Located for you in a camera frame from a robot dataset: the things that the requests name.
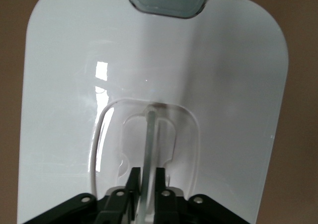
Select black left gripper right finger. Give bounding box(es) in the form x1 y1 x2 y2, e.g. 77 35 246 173
154 167 186 224

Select white box lid grey latches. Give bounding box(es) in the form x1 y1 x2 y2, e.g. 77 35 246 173
17 0 290 224

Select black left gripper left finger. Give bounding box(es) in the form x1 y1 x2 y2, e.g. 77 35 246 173
95 167 141 224

